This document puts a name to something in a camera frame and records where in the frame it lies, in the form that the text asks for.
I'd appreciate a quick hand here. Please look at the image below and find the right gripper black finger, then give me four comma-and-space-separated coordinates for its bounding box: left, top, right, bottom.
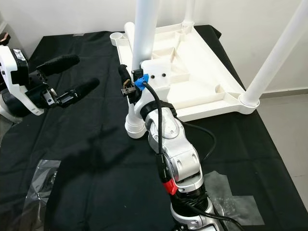
118, 64, 133, 92

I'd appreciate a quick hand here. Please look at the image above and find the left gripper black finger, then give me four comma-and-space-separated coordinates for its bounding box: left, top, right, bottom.
58, 78, 101, 107
38, 54, 80, 77

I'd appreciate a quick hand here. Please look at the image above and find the white plastic table leg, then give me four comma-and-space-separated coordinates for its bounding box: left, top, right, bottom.
124, 22, 136, 63
240, 5, 308, 107
125, 0, 158, 139
184, 0, 196, 27

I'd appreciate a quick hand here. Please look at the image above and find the white plastic table top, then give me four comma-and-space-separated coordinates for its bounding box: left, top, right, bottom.
110, 22, 260, 140

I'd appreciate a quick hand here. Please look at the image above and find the black tablecloth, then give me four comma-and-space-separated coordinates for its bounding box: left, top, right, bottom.
0, 24, 308, 231

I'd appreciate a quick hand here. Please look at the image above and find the blue cable plug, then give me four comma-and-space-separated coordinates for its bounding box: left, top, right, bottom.
135, 75, 150, 91

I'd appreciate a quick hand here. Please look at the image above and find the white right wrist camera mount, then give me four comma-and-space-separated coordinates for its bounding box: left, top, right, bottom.
134, 59, 170, 118

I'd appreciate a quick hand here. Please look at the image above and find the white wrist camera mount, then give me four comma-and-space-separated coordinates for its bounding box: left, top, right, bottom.
134, 59, 170, 118
0, 46, 29, 116

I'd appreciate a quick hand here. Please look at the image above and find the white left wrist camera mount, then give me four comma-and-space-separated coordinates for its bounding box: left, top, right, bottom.
0, 46, 29, 116

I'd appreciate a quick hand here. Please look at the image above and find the red cable clip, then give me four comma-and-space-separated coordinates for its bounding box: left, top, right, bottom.
164, 179, 179, 195

